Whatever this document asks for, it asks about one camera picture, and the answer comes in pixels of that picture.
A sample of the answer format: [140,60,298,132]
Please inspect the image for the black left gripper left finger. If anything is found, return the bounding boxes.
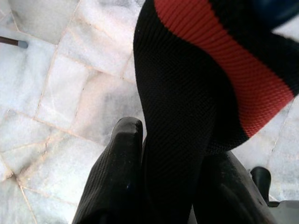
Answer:
[71,117,143,224]

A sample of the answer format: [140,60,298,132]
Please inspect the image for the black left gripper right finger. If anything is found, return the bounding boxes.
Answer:
[192,149,278,224]

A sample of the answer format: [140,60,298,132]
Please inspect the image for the black ribbed collar garment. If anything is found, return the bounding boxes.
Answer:
[132,0,295,224]

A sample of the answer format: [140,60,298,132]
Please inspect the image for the marble top folding table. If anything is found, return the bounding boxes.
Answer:
[0,36,28,49]

